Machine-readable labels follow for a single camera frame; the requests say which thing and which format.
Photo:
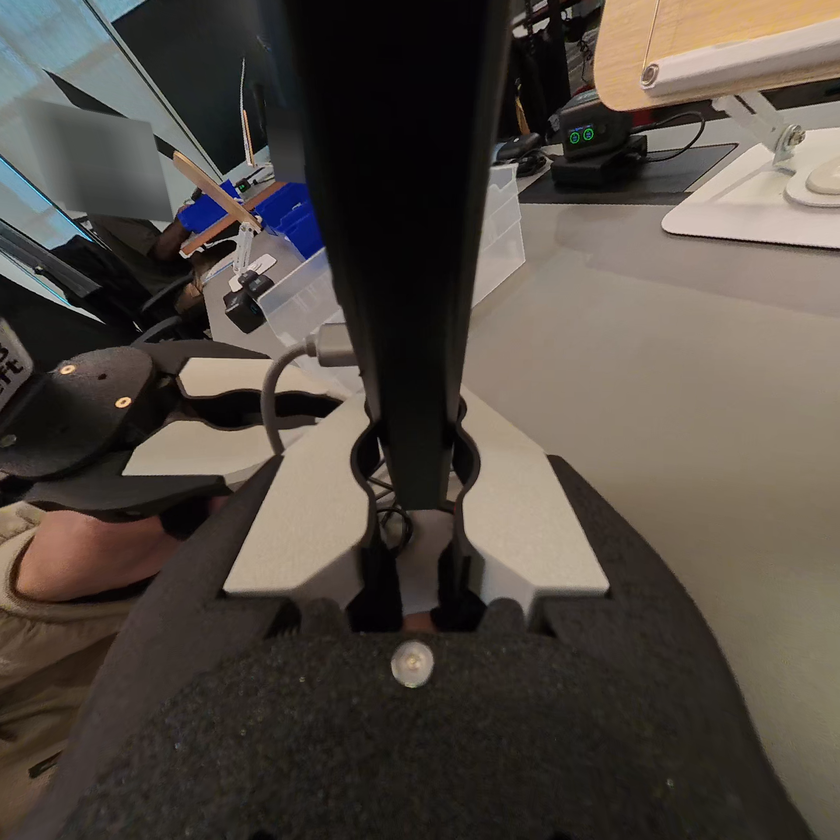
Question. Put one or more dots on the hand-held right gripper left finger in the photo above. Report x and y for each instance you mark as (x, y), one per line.
(295, 525)

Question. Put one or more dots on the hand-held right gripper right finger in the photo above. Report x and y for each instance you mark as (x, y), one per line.
(525, 525)

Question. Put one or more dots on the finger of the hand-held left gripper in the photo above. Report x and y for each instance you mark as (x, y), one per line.
(197, 456)
(223, 377)

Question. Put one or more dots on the black usb hub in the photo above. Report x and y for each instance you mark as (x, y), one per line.
(407, 197)

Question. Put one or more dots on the black action camera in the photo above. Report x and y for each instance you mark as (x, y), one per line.
(241, 312)

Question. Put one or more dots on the person's left hand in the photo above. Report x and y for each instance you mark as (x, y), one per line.
(85, 558)

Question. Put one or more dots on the black charger with green display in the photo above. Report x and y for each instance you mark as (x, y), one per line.
(590, 118)

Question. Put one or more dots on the wooden book stand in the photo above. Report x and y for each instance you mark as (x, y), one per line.
(216, 190)
(656, 39)

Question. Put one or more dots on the black desk mat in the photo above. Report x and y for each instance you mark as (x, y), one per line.
(682, 170)

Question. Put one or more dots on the clear plastic bin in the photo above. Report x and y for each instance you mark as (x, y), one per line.
(499, 229)

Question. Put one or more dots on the blue plastic bin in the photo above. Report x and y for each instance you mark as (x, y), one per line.
(195, 216)
(289, 216)

